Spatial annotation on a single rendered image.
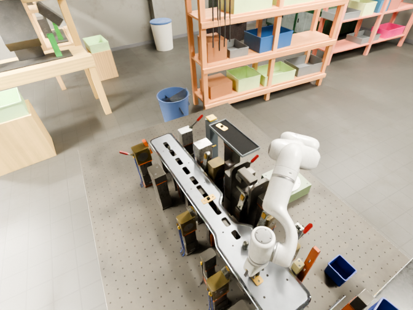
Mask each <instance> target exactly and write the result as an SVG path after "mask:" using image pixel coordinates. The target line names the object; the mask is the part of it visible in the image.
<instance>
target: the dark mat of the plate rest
mask: <svg viewBox="0 0 413 310"><path fill-rule="evenodd" d="M219 123H220V124H222V125H224V126H225V127H227V128H228V129H227V130H225V131H223V130H222V129H220V128H219V127H217V126H216V125H217V124H219ZM211 127H212V128H213V129H215V131H217V133H219V134H220V135H221V136H222V137H223V138H224V139H225V140H226V141H228V142H229V143H230V144H231V145H232V146H233V147H234V148H235V149H236V150H237V151H238V152H239V153H240V154H242V155H244V154H246V153H248V152H250V151H252V150H254V149H256V148H258V146H257V145H255V144H254V143H253V142H252V141H251V140H250V139H248V138H247V137H246V136H244V134H242V133H241V132H240V131H239V130H237V129H236V128H235V127H234V126H233V125H231V124H230V123H229V122H227V121H226V120H223V121H221V122H218V123H216V124H213V125H211Z"/></svg>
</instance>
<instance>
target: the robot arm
mask: <svg viewBox="0 0 413 310"><path fill-rule="evenodd" d="M319 148H320V144H319V142H318V140H316V139H314V138H312V137H308V136H305V135H300V134H297V133H292V132H284V133H282V134H281V135H280V137H279V139H276V140H273V141H272V142H271V143H270V145H269V148H268V154H269V156H270V158H272V159H273V160H275V161H276V163H275V167H274V169H273V172H272V176H271V178H270V181H269V185H268V187H267V191H266V194H265V197H264V200H263V203H262V208H263V209H264V210H265V211H266V212H267V213H268V214H270V215H272V216H273V217H274V218H276V219H277V220H278V221H279V222H280V223H281V224H282V226H283V227H284V229H285V234H286V237H285V241H284V243H282V242H279V241H277V240H275V234H274V233H273V231H272V230H271V229H269V228H268V227H265V226H258V227H256V228H254V229H253V231H252V233H251V239H250V246H249V250H248V258H247V259H246V261H245V264H244V266H243V268H244V270H246V272H245V273H244V276H245V277H248V276H249V277H251V278H253V279H255V277H256V274H257V275H258V276H259V275H260V271H261V270H262V269H263V268H265V267H266V266H267V265H268V263H269V262H273V263H275V264H277V265H279V266H282V267H285V268H287V267H289V266H290V265H291V263H292V262H293V258H294V256H295V252H296V248H297V241H298V236H297V230H296V227H295V225H294V223H293V221H292V219H291V217H290V216H289V214H288V211H287V205H288V202H289V198H290V195H291V192H293V191H296V190H297V189H298V188H299V187H300V185H301V181H300V179H299V177H298V173H299V171H300V169H303V170H313V169H315V168H316V167H317V166H318V164H319V163H320V158H321V157H320V154H319V152H318V151H319Z"/></svg>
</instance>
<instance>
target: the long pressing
mask: <svg viewBox="0 0 413 310"><path fill-rule="evenodd" d="M165 142H167V143H168V145H169V146H170V148H171V150H173V151H174V152H175V154H176V155H175V156H172V155H171V154H170V152H169V151H170V150H168V148H166V147H165V146H164V144H163V143H165ZM149 143H150V145H151V146H152V148H153V149H154V151H155V152H156V153H157V155H158V156H159V158H160V159H161V161H162V162H163V164H164V165H165V166H166V168H167V169H168V171H169V172H170V173H171V175H172V177H173V178H174V179H175V181H176V182H177V184H178V185H179V187H180V188H181V189H182V191H183V193H184V194H185V195H186V197H187V198H188V199H189V201H190V202H191V204H192V205H193V207H194V208H195V209H196V211H197V213H198V214H199V215H200V217H201V218H202V220H203V221H204V222H205V224H206V225H207V227H208V228H209V230H210V231H211V233H212V234H213V236H214V242H215V246H216V249H217V250H218V252H219V253H220V255H221V256H222V258H223V259H224V261H225V262H226V264H227V265H228V267H229V268H230V270H231V271H232V272H233V274H234V276H235V277H236V278H237V280H238V281H239V283H240V285H241V286H242V287H243V289H244V290H245V292H246V293H247V295H248V296H249V298H250V299H251V301H252V302H253V304H254V305H255V307H256V308H257V310H303V309H304V308H305V307H307V306H308V305H309V304H310V302H311V294H310V292H309V290H308V289H307V288H306V287H305V285H304V284H303V283H302V282H301V281H300V280H299V279H298V278H297V276H296V275H295V274H294V273H293V272H292V270H290V268H289V267H287V268H285V267H282V266H279V265H277V264H275V263H273V262H269V263H268V265H267V266H266V267H265V268H264V271H262V270H261V271H260V276H261V277H262V279H263V280H264V281H263V283H261V284H260V285H258V286H257V285H256V284H255V283H254V281H253V280H252V278H251V277H249V276H248V277H245V276H244V273H245V272H246V270H244V268H243V266H244V264H245V261H246V259H247V258H248V250H249V249H248V250H244V249H242V244H243V241H245V240H247V241H248V242H249V244H250V239H251V233H252V231H253V229H254V228H255V227H254V226H253V225H251V224H248V223H241V222H237V221H235V220H234V219H233V218H232V217H231V215H230V214H229V212H228V211H227V210H226V209H225V208H224V207H223V205H222V199H223V193H222V192H221V190H220V189H219V188H218V187H217V186H216V185H215V183H214V182H213V181H212V180H211V178H210V177H209V176H208V175H207V174H206V173H205V172H204V170H203V169H202V168H201V167H200V166H199V165H198V163H197V162H196V161H195V160H194V158H193V157H192V156H191V155H190V154H189V153H188V152H187V151H186V149H185V148H184V147H183V145H182V144H181V143H180V142H179V141H178V140H177V139H176V137H175V136H174V135H173V134H172V133H167V134H165V135H162V136H159V137H157V138H154V139H152V140H151V141H150V142H149ZM177 158H179V159H180V160H181V161H182V163H183V164H182V165H179V164H178V163H177V162H176V160H175V159H177ZM188 162H189V163H188ZM184 167H186V168H187V169H188V170H189V171H190V174H188V175H186V173H185V172H184V170H183V169H182V168H184ZM190 177H194V178H195V179H196V180H197V182H198V184H197V185H194V184H193V182H191V180H190ZM204 182H205V183H204ZM199 185H200V186H201V187H202V188H203V189H204V191H205V192H206V193H207V194H208V195H211V194H214V196H215V197H216V199H214V200H212V201H213V202H214V203H215V204H216V206H217V207H218V209H220V211H221V212H222V214H220V215H217V214H216V213H215V211H214V210H213V209H212V208H211V206H210V205H209V203H206V204H203V203H202V201H201V199H203V198H204V197H203V196H202V195H201V193H200V192H199V190H198V189H197V186H199ZM223 218H227V220H228V221H229V223H230V226H228V227H226V226H225V224H224V223H223V222H222V221H221V220H222V219H223ZM232 231H236V232H238V234H239V235H240V238H239V239H238V240H236V239H235V237H234V236H233V235H232V234H231V232H232ZM222 232H224V233H222ZM232 245H234V246H232ZM266 274H268V275H269V276H268V277H267V276H266ZM286 279H288V281H287V280H286ZM263 296H265V298H263Z"/></svg>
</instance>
